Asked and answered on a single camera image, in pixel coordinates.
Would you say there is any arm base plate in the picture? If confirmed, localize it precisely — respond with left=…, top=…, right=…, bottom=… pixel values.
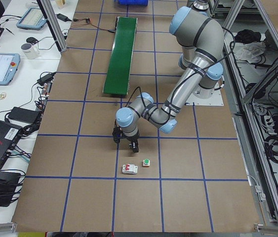
left=185, top=87, right=224, bottom=106

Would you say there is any green conveyor belt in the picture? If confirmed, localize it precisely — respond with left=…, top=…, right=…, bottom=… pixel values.
left=103, top=17, right=138, bottom=96

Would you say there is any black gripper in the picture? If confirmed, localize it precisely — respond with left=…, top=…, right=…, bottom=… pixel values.
left=115, top=129, right=140, bottom=153

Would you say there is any blue plastic bin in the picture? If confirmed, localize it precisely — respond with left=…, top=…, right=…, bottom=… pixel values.
left=118, top=0, right=148, bottom=6

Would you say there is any black computer mouse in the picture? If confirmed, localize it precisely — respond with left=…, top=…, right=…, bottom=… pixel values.
left=26, top=37, right=39, bottom=45

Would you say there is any far blue teach pendant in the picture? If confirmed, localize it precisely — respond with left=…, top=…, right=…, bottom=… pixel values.
left=16, top=7, right=46, bottom=30

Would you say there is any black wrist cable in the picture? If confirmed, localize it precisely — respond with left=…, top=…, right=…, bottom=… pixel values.
left=126, top=86, right=152, bottom=109

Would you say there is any aluminium frame post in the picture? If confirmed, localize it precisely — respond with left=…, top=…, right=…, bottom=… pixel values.
left=37, top=0, right=67, bottom=53

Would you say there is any white mug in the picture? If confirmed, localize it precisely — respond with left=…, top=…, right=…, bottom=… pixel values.
left=21, top=43, right=40, bottom=60

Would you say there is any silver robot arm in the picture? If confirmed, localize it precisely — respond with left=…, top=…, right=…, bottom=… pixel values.
left=186, top=0, right=209, bottom=11
left=112, top=6, right=224, bottom=153

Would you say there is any green push button switch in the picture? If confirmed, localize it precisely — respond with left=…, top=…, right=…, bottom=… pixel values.
left=142, top=159, right=151, bottom=167

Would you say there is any near blue teach pendant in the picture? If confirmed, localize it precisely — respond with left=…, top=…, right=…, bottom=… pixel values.
left=0, top=53, right=20, bottom=86

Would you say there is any red black conveyor wire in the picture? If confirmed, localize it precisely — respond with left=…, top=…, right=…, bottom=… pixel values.
left=71, top=17, right=116, bottom=33

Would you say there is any blue teach pendant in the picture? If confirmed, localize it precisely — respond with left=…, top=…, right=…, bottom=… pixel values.
left=16, top=7, right=46, bottom=30
left=0, top=53, right=20, bottom=86

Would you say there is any white circuit breaker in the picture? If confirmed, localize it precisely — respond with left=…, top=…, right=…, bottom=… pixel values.
left=122, top=163, right=138, bottom=175

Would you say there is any black power adapter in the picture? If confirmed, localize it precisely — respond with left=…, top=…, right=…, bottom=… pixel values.
left=8, top=107, right=41, bottom=124

